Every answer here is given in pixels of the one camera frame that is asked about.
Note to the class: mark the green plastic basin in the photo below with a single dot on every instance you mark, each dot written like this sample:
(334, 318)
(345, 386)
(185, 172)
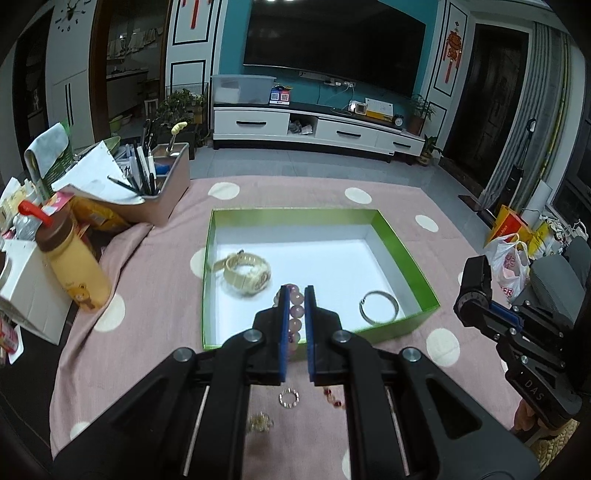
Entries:
(119, 124)

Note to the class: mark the green cardboard box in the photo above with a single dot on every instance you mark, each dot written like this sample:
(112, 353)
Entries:
(318, 249)

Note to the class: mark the grey cloth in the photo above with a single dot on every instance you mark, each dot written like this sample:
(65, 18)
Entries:
(48, 143)

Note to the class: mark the orange shopping bag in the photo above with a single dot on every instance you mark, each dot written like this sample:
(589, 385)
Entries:
(505, 226)

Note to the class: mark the stick vacuum cleaner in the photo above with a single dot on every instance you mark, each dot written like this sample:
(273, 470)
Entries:
(521, 170)

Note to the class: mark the white cardboard box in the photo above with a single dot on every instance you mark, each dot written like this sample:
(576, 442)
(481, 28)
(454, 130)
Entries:
(23, 300)

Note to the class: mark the small gold jewelry piece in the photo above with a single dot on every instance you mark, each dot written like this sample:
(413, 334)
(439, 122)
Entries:
(260, 422)

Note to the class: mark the clear plastic storage bin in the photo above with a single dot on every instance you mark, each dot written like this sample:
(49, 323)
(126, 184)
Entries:
(240, 90)

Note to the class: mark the small potted plant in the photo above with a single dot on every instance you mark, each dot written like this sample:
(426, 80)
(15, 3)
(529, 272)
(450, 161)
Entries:
(429, 150)

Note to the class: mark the black alarm clock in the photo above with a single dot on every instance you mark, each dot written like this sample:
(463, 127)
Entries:
(399, 121)

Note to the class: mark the grey striped curtain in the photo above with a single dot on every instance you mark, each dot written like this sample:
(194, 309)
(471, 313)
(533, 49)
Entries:
(540, 115)

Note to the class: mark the black television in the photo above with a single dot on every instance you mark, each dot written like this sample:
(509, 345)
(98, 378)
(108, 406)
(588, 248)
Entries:
(332, 41)

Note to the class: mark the wall clock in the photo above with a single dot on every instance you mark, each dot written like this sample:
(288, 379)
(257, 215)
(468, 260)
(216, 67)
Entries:
(69, 14)

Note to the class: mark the white paper sheets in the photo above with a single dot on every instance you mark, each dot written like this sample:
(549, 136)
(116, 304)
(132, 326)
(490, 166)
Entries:
(92, 170)

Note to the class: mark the dark wooden door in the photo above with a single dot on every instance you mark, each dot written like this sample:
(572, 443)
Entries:
(496, 101)

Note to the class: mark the pink polka dot tablecloth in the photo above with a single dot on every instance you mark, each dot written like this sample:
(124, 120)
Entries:
(152, 286)

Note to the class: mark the white television stand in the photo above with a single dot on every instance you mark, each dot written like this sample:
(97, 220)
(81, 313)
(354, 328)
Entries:
(258, 122)

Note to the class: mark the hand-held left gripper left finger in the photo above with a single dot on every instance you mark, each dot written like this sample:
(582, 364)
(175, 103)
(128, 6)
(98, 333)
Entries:
(282, 334)

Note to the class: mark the silver bangle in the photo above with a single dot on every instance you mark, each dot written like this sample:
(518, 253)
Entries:
(392, 302)

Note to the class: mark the bunch of pens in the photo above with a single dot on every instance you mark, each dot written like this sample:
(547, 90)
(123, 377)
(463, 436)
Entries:
(145, 170)

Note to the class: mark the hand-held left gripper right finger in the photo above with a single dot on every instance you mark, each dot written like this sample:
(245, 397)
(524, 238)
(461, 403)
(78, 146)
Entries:
(311, 334)

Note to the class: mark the white plastic bag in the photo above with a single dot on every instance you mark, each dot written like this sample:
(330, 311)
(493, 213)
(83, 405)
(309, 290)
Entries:
(510, 267)

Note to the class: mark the beige desk organizer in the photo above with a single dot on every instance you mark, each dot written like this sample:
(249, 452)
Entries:
(166, 184)

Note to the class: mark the yellow bear print bottle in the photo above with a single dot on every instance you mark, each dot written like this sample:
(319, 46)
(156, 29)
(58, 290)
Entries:
(78, 267)

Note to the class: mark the person's right hand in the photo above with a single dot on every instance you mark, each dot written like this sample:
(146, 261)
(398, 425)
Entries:
(524, 415)

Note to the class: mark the pink packet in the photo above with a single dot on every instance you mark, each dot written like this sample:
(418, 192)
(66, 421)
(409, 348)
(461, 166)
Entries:
(9, 339)

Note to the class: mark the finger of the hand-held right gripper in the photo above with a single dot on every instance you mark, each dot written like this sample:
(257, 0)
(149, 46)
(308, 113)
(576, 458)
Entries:
(505, 314)
(535, 337)

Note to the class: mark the orange snack packet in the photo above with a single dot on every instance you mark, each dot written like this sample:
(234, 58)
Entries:
(99, 212)

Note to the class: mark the potted plant in brown pot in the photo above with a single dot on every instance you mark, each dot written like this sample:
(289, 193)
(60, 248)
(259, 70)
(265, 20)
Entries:
(419, 113)

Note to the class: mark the cream wristwatch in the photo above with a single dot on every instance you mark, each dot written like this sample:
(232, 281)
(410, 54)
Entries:
(247, 274)

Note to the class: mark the red knot ornament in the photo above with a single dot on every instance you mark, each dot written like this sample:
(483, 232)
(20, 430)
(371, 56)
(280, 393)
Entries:
(452, 46)

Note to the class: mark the yellow box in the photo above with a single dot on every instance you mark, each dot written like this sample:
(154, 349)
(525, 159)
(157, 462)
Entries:
(378, 110)

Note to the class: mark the small white device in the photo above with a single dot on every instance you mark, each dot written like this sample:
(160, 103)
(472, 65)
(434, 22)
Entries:
(358, 107)

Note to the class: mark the bushy potted plant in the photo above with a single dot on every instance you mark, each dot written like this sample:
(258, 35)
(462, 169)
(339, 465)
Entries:
(178, 108)

